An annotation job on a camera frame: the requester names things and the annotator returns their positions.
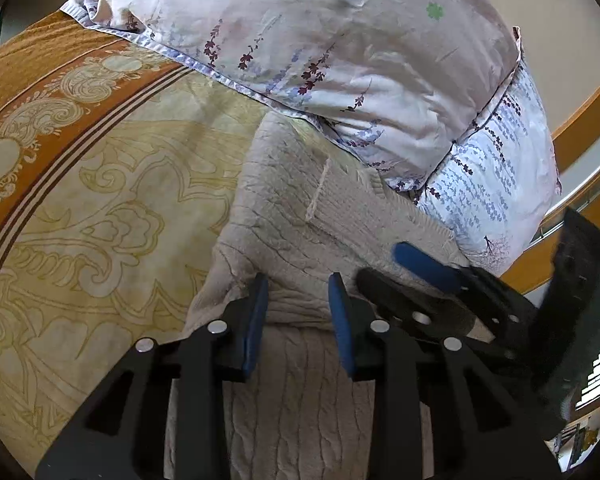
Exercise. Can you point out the tree print pillow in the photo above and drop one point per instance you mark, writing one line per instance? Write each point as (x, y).
(500, 175)

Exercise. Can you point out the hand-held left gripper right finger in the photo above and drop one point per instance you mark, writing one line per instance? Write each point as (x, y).
(341, 325)

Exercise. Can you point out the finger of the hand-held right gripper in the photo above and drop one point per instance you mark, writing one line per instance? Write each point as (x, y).
(422, 267)
(405, 300)

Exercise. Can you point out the pink floral pillow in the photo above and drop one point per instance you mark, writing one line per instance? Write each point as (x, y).
(320, 40)

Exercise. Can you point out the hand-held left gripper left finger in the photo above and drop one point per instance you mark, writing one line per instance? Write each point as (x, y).
(256, 320)

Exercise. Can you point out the yellow patterned bed sheet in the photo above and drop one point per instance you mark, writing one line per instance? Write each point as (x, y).
(105, 210)

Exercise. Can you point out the wooden headboard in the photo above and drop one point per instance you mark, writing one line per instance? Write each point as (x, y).
(587, 170)

